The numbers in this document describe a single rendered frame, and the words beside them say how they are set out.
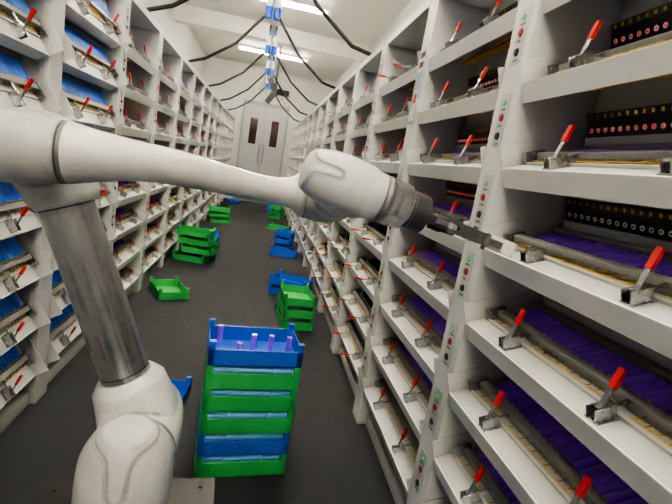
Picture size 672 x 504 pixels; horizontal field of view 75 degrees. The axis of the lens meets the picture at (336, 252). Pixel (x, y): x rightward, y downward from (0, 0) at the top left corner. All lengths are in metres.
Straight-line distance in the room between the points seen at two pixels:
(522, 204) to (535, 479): 0.59
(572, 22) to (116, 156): 0.99
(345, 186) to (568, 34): 0.66
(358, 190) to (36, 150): 0.50
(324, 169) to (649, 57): 0.52
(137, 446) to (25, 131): 0.53
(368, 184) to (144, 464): 0.61
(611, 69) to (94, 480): 1.09
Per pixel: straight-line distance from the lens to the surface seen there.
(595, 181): 0.86
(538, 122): 1.16
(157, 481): 0.92
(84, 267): 0.98
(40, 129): 0.81
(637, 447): 0.80
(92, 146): 0.79
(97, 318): 1.00
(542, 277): 0.92
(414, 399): 1.52
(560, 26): 1.20
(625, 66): 0.90
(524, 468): 1.01
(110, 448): 0.89
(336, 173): 0.77
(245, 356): 1.46
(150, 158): 0.78
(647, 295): 0.79
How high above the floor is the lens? 1.06
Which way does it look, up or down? 11 degrees down
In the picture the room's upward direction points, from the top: 10 degrees clockwise
